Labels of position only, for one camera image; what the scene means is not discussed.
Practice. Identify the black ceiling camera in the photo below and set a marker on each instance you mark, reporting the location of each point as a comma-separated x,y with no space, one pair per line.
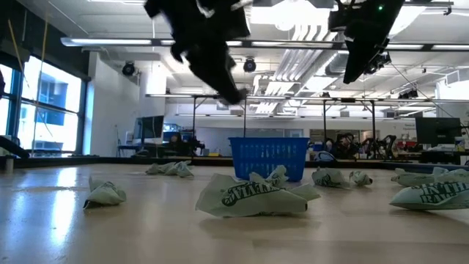
128,69
249,65

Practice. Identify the black background rig frame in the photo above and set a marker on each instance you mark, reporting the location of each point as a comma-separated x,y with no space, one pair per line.
193,121
324,121

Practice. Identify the Stevia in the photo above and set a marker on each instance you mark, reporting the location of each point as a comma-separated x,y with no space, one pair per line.
432,198

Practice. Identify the person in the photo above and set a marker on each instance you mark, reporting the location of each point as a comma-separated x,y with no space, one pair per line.
177,141

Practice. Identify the green white Truvia packet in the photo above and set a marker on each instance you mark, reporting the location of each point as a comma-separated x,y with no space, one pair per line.
249,201

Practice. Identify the blue plastic basket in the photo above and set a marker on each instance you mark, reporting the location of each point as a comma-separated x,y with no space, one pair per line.
269,150

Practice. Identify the blue white rounded object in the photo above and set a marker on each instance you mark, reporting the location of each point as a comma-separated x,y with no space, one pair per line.
326,157

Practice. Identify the long ceiling light bar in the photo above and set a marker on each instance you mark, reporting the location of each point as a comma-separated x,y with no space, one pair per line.
110,42

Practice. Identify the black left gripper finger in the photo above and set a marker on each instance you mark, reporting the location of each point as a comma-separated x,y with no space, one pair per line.
229,73
210,75

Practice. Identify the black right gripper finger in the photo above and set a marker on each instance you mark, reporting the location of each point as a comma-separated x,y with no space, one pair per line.
353,58
370,55

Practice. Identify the black aluminium table frame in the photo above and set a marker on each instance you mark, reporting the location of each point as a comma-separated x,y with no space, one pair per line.
110,160

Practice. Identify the black computer monitor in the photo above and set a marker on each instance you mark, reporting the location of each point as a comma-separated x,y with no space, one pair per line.
152,127
438,130

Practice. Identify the large glass window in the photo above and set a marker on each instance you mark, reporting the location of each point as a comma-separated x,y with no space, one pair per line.
55,110

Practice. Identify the grey cylindrical post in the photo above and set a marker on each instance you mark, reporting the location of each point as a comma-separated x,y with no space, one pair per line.
9,165

